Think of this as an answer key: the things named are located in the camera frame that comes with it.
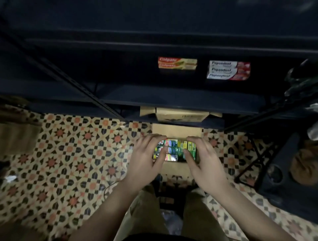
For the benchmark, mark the person's left hand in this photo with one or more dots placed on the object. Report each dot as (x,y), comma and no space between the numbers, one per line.
(141,163)

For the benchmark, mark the person's right hand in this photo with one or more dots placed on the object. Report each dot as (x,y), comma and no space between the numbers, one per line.
(210,171)

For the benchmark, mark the person's left thumb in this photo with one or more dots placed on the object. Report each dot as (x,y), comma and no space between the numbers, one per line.
(162,159)

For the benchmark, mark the person's right thumb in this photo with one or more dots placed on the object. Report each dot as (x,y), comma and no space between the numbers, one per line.
(188,159)

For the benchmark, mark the bundle of green toothpaste boxes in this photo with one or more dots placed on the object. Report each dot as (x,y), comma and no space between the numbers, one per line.
(175,149)

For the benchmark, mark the person's left forearm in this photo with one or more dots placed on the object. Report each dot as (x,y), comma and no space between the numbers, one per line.
(109,211)

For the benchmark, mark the person's right forearm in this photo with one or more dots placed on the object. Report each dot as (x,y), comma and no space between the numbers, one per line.
(246,216)

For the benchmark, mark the open brown cardboard box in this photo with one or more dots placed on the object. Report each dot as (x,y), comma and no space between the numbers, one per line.
(176,130)

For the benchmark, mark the printed brown cardboard carton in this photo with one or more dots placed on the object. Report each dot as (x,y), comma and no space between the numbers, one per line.
(181,115)

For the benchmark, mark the person's left leg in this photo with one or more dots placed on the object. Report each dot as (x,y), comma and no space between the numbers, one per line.
(146,216)

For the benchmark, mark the person's leg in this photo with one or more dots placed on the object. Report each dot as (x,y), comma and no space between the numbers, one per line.
(198,218)
(146,216)

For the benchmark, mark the person's right leg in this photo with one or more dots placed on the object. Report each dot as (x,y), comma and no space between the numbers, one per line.
(198,218)

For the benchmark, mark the dark metal shelf rack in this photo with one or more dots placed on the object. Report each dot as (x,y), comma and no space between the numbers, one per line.
(174,96)

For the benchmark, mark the clear plastic bag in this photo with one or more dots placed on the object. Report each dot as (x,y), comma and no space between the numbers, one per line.
(172,222)

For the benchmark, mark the white and red toothpaste box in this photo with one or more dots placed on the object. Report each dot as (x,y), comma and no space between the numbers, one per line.
(228,64)
(226,76)
(227,70)

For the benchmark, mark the red and beige toothpaste box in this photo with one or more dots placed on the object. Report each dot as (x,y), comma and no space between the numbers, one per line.
(177,60)
(177,66)

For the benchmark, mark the black plastic stool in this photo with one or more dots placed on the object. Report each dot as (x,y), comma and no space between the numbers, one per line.
(280,178)

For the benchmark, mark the brown bag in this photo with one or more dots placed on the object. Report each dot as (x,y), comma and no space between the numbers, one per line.
(304,166)

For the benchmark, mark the white plastic wrap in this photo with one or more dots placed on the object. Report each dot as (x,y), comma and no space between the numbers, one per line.
(313,124)

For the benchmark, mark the dark green bottles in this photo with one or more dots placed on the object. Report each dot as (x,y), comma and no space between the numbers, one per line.
(301,82)

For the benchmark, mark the brown sack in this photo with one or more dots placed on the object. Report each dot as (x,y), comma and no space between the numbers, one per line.
(17,134)

